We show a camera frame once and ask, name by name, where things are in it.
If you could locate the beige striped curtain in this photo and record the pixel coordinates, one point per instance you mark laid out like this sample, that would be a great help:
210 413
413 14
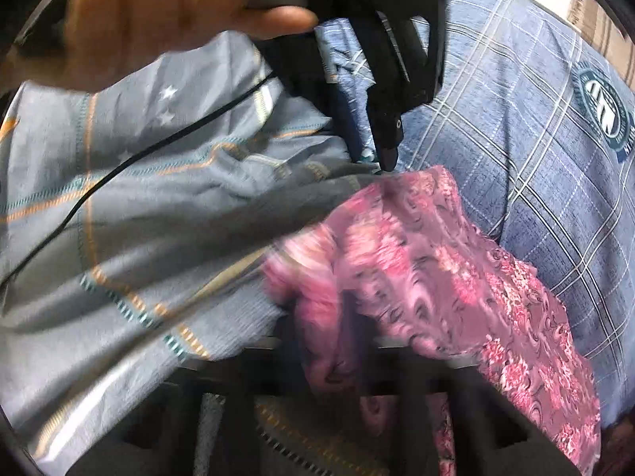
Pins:
593 20

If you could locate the grey striped blanket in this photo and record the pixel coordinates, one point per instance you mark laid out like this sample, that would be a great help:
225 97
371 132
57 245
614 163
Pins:
149 218

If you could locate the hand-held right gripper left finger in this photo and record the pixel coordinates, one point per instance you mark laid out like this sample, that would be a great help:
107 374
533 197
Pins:
223 382

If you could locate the person's left hand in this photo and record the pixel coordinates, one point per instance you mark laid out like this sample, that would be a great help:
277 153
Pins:
149 5

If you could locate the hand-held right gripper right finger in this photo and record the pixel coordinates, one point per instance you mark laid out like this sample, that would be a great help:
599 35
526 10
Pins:
491 416

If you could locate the pink floral small garment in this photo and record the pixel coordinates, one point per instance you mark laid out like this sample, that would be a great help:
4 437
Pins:
446 282

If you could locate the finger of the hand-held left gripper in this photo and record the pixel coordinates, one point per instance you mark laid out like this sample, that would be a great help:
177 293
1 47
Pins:
389 129
337 104

